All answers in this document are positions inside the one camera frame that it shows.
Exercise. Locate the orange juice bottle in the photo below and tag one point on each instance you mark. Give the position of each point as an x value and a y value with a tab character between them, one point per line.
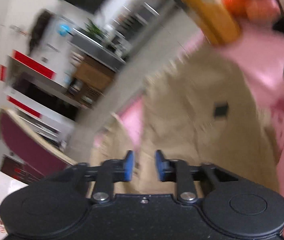
214	20

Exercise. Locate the small blue globe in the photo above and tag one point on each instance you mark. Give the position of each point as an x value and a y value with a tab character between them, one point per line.
64	30

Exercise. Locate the potted green plant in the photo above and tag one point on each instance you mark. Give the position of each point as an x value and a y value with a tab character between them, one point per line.
94	31

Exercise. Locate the orange fruit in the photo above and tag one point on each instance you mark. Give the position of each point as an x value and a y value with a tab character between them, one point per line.
257	11

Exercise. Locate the beige khaki jacket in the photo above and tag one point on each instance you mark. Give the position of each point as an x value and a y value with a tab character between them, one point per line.
200	109

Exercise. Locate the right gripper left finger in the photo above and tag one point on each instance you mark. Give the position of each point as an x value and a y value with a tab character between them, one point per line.
108	173

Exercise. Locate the brown wooden cabinet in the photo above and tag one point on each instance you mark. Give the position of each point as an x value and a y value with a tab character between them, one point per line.
90	80

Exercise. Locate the maroon cushioned chair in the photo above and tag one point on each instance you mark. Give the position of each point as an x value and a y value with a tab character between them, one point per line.
31	147

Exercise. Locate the pink patterned bed sheet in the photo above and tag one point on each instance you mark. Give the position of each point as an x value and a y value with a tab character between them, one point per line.
260	57

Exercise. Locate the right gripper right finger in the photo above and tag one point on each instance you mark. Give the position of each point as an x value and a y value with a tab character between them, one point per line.
179	172

